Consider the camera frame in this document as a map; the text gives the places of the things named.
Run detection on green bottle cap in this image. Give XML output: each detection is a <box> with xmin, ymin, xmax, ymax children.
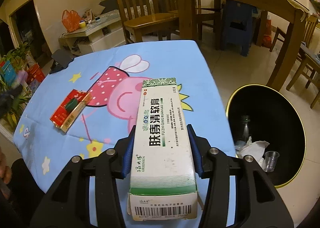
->
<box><xmin>65</xmin><ymin>98</ymin><xmax>78</xmax><ymax>113</ymax></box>

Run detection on white coffee table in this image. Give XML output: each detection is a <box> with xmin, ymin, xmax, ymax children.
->
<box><xmin>59</xmin><ymin>10</ymin><xmax>125</xmax><ymax>56</ymax></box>

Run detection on red gift box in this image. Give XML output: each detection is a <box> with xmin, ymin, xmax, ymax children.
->
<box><xmin>27</xmin><ymin>63</ymin><xmax>45</xmax><ymax>85</ymax></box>

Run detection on white tissue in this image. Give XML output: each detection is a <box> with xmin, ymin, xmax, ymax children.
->
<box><xmin>235</xmin><ymin>136</ymin><xmax>269</xmax><ymax>169</ymax></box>

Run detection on blue plastic stool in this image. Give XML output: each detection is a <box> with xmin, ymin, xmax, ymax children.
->
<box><xmin>220</xmin><ymin>0</ymin><xmax>254</xmax><ymax>57</ymax></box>

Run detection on black round trash bin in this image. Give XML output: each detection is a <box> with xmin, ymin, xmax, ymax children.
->
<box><xmin>226</xmin><ymin>84</ymin><xmax>306</xmax><ymax>188</ymax></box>

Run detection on blue cartoon tablecloth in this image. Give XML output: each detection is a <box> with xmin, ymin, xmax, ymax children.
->
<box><xmin>13</xmin><ymin>40</ymin><xmax>235</xmax><ymax>192</ymax></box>

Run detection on black phone stand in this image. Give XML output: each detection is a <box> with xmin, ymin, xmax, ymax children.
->
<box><xmin>49</xmin><ymin>49</ymin><xmax>74</xmax><ymax>74</ymax></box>

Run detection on red cigarette pack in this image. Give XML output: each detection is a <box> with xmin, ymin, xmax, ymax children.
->
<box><xmin>50</xmin><ymin>89</ymin><xmax>92</xmax><ymax>133</ymax></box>

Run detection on yellow mug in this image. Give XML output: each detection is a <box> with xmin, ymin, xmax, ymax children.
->
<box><xmin>79</xmin><ymin>21</ymin><xmax>86</xmax><ymax>28</ymax></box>

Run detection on clear plastic cup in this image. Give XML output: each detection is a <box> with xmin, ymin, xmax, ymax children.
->
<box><xmin>264</xmin><ymin>151</ymin><xmax>279</xmax><ymax>173</ymax></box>

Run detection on blue gift bag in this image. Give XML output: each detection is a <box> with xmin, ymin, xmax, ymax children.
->
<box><xmin>1</xmin><ymin>60</ymin><xmax>17</xmax><ymax>87</ymax></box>

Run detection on white green medicine box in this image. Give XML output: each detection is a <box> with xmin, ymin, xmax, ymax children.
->
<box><xmin>128</xmin><ymin>78</ymin><xmax>198</xmax><ymax>221</ymax></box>

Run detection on orange plastic bag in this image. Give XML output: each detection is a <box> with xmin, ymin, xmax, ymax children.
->
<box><xmin>62</xmin><ymin>10</ymin><xmax>81</xmax><ymax>33</ymax></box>

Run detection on near wooden chair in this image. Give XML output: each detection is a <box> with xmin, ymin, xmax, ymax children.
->
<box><xmin>116</xmin><ymin>0</ymin><xmax>178</xmax><ymax>44</ymax></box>

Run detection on right side wooden chair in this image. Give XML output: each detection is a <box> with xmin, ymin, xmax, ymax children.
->
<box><xmin>269</xmin><ymin>15</ymin><xmax>320</xmax><ymax>110</ymax></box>

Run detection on wooden dining table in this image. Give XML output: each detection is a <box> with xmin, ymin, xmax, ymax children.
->
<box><xmin>173</xmin><ymin>0</ymin><xmax>310</xmax><ymax>92</ymax></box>

